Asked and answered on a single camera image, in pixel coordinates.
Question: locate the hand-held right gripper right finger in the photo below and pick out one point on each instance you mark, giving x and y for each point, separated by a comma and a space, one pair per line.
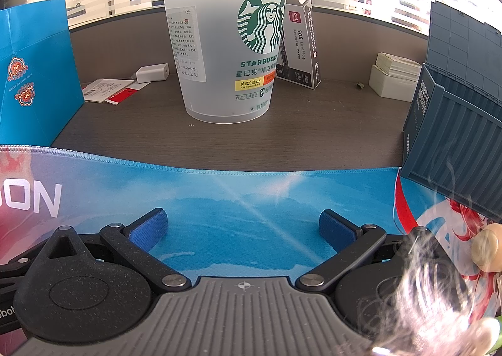
337, 228

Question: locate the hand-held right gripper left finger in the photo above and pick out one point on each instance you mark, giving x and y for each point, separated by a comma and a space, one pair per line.
149, 227

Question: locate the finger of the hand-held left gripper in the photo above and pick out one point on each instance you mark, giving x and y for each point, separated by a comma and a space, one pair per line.
11, 271

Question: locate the blue container-shaped storage box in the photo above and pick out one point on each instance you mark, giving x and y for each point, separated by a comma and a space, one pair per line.
451, 136

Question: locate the printed blue desk mat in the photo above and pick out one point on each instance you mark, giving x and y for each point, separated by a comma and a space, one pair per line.
235, 207

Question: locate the red and white card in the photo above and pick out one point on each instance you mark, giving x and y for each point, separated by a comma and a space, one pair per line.
123, 95

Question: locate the white and red papers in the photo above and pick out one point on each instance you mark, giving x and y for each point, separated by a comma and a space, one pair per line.
100, 89

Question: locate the white charger adapter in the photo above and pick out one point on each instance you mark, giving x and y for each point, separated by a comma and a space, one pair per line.
152, 72

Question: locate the stack of white cards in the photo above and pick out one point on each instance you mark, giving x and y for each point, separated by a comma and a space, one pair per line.
398, 63

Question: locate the grey and white pen box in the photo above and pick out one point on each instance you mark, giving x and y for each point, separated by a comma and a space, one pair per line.
300, 50

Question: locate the blue paper bag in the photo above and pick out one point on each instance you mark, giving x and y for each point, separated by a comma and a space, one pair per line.
35, 73

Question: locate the large translucent cup green logo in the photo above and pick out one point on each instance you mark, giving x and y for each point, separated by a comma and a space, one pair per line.
219, 42

